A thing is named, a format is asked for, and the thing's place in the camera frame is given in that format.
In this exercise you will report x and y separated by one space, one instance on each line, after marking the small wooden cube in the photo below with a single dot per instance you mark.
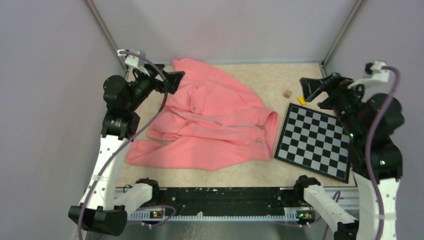
287 94

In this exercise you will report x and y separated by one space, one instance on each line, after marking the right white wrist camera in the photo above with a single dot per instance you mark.
375 75

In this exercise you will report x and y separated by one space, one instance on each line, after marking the aluminium front rail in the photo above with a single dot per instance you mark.
157 213

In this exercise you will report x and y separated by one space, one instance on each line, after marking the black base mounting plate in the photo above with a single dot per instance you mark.
225 201

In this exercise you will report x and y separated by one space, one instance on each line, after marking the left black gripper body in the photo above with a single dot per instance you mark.
143 85

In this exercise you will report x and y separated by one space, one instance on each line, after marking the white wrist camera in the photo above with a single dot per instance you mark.
375 75
134 61

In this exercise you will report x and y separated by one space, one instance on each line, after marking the small yellow block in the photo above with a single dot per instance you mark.
301 100

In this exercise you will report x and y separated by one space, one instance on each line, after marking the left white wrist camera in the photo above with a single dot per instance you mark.
134 61

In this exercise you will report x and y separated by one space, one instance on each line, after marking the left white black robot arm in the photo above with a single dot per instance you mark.
99 210

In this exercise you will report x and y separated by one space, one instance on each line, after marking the black white checkerboard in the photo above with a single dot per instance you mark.
314 141

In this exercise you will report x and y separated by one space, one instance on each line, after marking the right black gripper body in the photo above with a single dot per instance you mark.
343 100

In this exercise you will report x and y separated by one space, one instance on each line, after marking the pink zip-up jacket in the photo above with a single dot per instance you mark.
212 121

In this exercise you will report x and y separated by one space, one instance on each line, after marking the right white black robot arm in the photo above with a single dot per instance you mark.
369 113

